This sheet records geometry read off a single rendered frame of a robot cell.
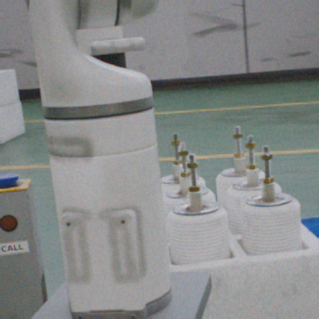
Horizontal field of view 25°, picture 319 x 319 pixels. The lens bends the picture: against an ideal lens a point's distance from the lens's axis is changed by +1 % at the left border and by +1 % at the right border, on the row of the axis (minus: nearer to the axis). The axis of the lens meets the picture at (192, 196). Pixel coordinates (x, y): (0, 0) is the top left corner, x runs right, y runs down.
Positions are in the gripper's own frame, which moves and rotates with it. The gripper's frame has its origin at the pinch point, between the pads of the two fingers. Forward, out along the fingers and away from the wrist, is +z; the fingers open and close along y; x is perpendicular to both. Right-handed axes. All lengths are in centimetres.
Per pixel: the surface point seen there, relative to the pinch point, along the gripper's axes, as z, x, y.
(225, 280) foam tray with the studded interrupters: 20.3, 23.7, -4.5
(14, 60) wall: 0, -511, -169
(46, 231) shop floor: 36, -81, -16
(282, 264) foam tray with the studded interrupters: 18.9, 27.6, -12.5
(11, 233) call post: 11.4, 2.4, 20.0
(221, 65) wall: 18, -391, -302
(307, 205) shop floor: 36, -43, -81
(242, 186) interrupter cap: 10.5, 9.8, -19.4
